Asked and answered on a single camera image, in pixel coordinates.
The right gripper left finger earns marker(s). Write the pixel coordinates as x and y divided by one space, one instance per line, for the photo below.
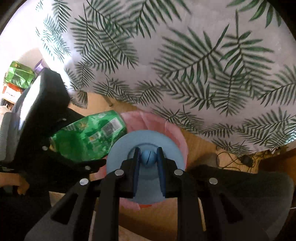
90 209

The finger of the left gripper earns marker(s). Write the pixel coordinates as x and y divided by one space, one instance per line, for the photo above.
88 167

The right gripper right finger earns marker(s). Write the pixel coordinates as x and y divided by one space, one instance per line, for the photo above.
206 209

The green soda can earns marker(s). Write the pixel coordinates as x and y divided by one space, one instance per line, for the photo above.
89 138

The blue round lid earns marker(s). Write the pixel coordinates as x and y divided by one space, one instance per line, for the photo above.
145 162

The person's left hand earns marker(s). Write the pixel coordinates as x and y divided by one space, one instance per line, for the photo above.
14 179

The cardboard boxes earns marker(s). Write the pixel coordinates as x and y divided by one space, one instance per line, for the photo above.
11 93

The green plastic bag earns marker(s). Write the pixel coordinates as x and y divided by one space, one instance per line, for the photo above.
19 75

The purple dustpan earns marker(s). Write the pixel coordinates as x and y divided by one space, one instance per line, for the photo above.
40 66

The palm leaf tablecloth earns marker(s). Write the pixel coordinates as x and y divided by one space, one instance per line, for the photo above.
223 70

